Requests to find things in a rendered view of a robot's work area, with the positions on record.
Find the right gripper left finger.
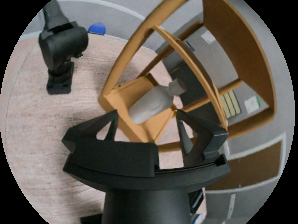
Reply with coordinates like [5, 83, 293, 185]
[67, 109, 118, 141]

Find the white bottle with grey cap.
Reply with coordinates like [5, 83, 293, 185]
[128, 79, 186, 124]

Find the tan wooden shelving unit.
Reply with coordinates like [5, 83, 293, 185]
[98, 0, 277, 144]

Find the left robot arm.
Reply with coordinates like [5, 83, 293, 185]
[39, 0, 89, 92]

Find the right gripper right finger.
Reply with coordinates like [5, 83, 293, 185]
[176, 109, 229, 167]

